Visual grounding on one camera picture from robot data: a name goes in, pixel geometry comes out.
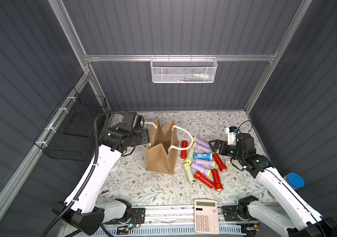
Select blue flashlight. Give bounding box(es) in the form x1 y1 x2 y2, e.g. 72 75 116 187
194 153 213 161

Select pink desk calculator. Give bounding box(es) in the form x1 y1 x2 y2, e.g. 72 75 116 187
194 199 220 235

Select purple flashlight top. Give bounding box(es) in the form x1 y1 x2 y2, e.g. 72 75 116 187
194 136 210 148

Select white wire wall basket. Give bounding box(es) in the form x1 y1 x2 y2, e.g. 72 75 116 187
150 56 218 84

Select green flashlight lower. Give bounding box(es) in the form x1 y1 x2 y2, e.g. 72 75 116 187
183 163 196 185

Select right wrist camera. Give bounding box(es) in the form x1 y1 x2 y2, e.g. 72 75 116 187
225 126 239 145

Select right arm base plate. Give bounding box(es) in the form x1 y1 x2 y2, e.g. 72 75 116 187
220 205 257 222

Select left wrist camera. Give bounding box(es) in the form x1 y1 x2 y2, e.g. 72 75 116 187
121 111 144 131

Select clear tape roll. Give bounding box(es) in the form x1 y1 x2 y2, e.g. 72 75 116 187
110 159 122 172

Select purple flashlight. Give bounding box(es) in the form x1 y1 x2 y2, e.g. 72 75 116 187
191 163 211 177
224 156 232 166
195 159 216 168
194 136 210 148
193 142 212 153

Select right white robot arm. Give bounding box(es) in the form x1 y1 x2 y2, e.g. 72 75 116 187
209 135 337 237

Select red flashlight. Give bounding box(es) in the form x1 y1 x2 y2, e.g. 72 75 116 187
180 140 188 160
194 171 215 189
213 153 228 172
212 169 223 192

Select black wire side basket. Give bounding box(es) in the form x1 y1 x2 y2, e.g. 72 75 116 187
34 89 108 162

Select blue lid pencil tube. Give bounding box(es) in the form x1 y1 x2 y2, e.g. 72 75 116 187
284 173 305 190

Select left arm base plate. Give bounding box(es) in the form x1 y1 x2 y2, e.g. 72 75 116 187
116 208 146 224

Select markers in wall basket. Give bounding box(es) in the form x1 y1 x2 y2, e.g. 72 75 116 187
177 74 214 83

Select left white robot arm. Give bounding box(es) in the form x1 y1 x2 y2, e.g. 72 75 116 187
53 128 150 235

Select brown jute tote bag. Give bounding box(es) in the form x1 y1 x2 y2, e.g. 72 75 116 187
146 119 194 175

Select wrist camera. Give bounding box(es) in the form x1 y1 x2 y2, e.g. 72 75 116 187
121 111 144 131
225 126 239 145

